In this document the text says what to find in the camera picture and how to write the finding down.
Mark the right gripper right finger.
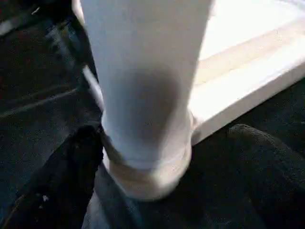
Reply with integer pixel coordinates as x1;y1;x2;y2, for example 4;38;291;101
224;123;305;229

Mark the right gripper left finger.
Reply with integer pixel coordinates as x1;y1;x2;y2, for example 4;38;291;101
0;123;105;229

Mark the white plastic table top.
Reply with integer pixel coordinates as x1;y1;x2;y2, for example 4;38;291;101
189;0;305;146

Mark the white plastic table leg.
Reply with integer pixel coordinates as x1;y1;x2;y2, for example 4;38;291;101
72;0;217;203

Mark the black table mat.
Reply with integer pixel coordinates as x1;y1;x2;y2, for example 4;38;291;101
0;0;305;229

